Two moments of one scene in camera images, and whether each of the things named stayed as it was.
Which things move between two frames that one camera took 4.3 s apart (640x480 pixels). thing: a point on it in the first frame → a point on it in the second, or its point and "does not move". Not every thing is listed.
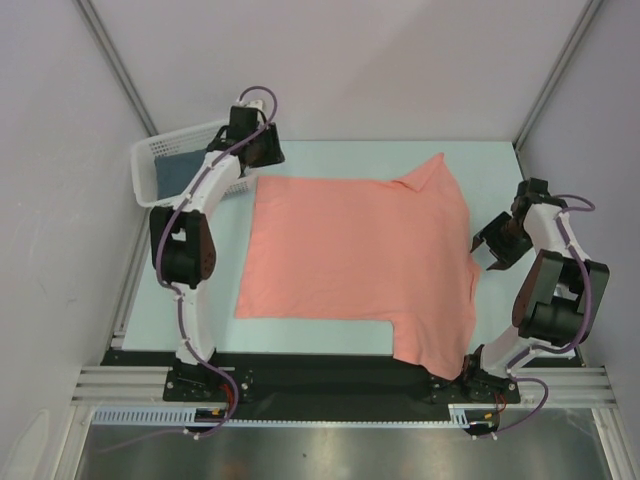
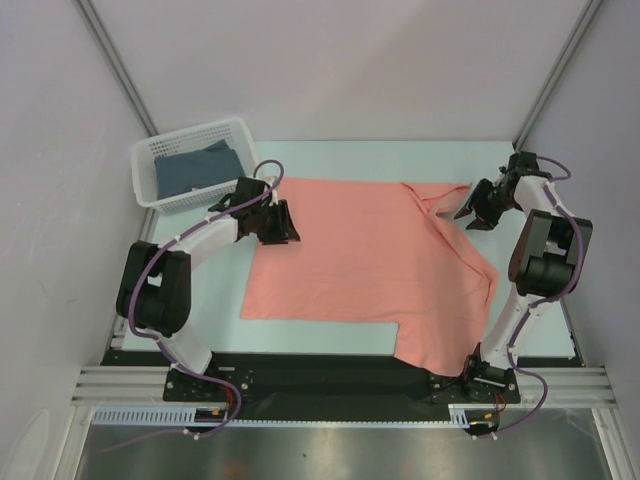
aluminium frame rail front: (121, 384) does not move
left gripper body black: (267, 148) → (267, 215)
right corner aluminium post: (557, 69) does not move
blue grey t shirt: (175, 171) does not move
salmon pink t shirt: (397, 252) does not move
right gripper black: (498, 240) → (490, 198)
